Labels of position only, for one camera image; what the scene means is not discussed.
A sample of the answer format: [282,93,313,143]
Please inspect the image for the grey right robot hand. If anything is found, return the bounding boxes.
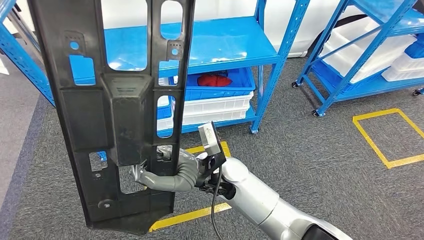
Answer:
[131,145,188,193]

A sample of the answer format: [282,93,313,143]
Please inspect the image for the black plastic plate bracket part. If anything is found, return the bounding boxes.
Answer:
[28,0,197,236]

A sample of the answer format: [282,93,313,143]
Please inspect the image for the large blue metal shelf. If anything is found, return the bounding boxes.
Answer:
[0,0,311,138]

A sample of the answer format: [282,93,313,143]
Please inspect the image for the yellow floor tape square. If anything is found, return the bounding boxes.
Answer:
[352,108,424,170]
[149,141,232,233]

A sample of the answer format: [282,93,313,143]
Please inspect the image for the red cloth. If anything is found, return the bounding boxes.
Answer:
[197,73,233,88]

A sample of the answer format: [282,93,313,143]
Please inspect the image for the white car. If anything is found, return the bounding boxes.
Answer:
[0,0,365,76]

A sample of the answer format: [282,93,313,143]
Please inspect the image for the blue wheeled metal rack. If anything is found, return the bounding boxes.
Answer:
[291,0,424,118]

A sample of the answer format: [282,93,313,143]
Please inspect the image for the large white plastic bin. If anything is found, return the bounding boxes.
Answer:
[319,16,418,84]

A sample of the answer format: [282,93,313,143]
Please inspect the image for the small white plastic bin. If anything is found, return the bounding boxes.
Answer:
[390,52,424,73]
[380,67,424,83]

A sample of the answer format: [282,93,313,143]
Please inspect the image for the small blue plastic bin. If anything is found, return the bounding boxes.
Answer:
[404,33,424,60]

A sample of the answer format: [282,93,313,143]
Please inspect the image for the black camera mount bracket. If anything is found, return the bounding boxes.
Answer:
[195,122,238,200]

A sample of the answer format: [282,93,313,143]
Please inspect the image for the black camera cable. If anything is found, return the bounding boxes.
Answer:
[210,165,225,240]

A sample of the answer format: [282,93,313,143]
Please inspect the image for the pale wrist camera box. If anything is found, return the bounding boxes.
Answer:
[197,121,222,157]

